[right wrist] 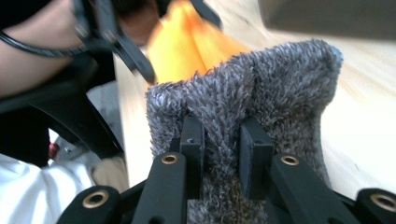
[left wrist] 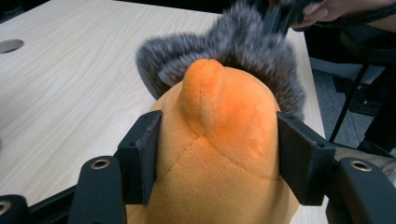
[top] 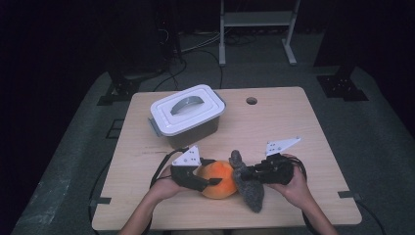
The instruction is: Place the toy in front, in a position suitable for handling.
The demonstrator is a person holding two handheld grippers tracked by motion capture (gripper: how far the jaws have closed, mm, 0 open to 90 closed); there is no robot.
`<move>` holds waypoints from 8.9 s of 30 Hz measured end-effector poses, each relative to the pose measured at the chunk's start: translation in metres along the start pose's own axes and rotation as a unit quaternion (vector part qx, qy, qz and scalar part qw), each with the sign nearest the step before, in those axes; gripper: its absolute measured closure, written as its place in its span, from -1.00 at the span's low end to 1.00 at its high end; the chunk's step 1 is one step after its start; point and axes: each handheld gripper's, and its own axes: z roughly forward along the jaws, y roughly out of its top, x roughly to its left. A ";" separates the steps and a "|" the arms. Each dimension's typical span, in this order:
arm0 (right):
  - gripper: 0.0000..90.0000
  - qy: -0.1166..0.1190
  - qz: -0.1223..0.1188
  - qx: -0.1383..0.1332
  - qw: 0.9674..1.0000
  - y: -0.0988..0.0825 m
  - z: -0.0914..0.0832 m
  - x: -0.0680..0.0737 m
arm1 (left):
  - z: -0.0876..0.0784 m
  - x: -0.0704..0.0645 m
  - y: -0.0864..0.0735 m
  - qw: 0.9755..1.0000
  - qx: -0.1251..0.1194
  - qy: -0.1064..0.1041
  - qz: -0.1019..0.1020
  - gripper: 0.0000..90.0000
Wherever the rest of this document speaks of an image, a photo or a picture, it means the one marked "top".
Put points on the orange plush toy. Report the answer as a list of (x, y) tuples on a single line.
[(218, 182)]

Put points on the white box lid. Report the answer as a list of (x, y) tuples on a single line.
[(195, 114)]

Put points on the white metal stand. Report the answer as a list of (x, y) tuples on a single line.
[(257, 18)]

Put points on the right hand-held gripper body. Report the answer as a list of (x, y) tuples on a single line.
[(277, 171)]

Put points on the person's right hand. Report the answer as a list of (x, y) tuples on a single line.
[(297, 192)]

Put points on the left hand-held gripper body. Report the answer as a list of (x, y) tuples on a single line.
[(186, 176)]

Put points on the grey fuzzy cloth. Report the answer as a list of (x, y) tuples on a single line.
[(251, 196)]

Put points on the clear grey storage box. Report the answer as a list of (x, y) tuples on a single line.
[(195, 135)]

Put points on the person's left hand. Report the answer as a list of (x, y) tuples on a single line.
[(163, 189)]

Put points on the black stand base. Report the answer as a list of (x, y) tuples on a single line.
[(119, 91), (341, 88)]

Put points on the black tape strip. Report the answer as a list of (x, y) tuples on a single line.
[(99, 200), (349, 195)]

